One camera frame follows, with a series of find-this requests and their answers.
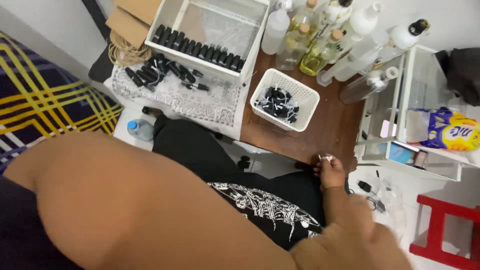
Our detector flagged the person's black trousers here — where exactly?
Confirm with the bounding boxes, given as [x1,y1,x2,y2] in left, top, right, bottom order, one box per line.
[151,114,323,188]

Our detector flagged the cork-stoppered yellow oil bottle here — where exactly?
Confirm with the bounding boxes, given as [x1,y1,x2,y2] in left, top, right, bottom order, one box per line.
[299,29,344,77]

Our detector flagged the white patterned cloth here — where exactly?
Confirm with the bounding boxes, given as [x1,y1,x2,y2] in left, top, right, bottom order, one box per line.
[103,62,252,140]

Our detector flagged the heap of black spray caps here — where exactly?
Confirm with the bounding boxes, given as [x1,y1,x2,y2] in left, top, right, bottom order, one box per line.
[257,86,301,124]

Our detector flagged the person's black printed shirt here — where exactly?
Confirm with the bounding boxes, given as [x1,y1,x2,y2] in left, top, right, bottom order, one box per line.
[207,170,328,252]

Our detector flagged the blue and yellow plastic packet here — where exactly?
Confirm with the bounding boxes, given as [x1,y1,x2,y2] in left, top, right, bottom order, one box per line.
[406,107,480,153]

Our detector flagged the coil of beige twine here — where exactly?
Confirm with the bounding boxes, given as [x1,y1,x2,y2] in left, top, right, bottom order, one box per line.
[108,30,153,68]

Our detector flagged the person's right hand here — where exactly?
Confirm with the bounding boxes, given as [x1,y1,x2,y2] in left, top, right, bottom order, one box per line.
[313,153,347,190]

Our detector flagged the white-capped opaque white bottle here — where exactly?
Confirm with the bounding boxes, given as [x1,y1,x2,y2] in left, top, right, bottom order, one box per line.
[335,2,384,53]

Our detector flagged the large clear black-capped bottle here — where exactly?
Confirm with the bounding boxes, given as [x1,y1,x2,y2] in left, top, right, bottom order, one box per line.
[335,19,430,82]

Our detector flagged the dark yellow plaid blanket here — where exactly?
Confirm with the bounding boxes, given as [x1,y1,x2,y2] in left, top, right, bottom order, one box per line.
[0,31,125,174]

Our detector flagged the white plastic mesh basket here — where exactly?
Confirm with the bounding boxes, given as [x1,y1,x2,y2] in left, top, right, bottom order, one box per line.
[250,68,320,132]

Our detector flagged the crumpled clear plastic bags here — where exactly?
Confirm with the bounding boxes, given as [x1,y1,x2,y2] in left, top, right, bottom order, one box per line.
[352,172,409,241]

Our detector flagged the black-capped printed glass bottle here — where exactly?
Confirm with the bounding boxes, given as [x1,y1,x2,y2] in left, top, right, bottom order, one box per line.
[319,0,354,43]

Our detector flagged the black cloth bag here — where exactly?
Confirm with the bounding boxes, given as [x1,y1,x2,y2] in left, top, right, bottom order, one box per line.
[435,48,480,108]

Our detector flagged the clear blue-capped water bottle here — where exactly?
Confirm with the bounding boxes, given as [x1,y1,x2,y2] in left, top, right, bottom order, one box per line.
[127,119,155,142]

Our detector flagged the row of black spray bottles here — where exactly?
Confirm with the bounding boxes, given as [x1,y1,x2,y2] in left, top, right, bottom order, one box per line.
[151,24,247,73]

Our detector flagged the tall cork-stoppered glass bottle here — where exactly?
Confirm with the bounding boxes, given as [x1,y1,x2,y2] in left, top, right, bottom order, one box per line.
[288,0,318,33]

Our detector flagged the clear measuring cylinder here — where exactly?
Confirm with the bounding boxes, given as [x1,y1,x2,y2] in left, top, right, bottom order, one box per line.
[316,37,379,87]

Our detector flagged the clear white-capped plastic bottle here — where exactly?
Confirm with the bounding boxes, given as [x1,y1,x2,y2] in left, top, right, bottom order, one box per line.
[339,67,399,105]

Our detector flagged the white metal mesh rack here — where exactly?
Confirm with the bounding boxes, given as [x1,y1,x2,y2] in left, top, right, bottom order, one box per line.
[354,44,480,183]

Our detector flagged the pile of loose black bottles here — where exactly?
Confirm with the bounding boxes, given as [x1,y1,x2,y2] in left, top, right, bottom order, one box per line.
[124,53,211,93]

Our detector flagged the red plastic stool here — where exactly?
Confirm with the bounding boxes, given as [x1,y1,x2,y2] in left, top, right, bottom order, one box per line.
[409,194,480,270]

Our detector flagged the clear cork-stoppered glass bottle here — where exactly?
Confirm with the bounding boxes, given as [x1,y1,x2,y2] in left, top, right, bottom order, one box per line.
[275,23,311,71]

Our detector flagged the translucent white plastic bottle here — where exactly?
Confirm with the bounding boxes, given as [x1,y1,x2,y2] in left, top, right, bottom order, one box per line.
[261,8,291,56]

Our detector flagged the white open storage box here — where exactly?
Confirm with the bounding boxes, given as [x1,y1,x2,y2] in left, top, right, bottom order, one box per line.
[145,0,271,86]

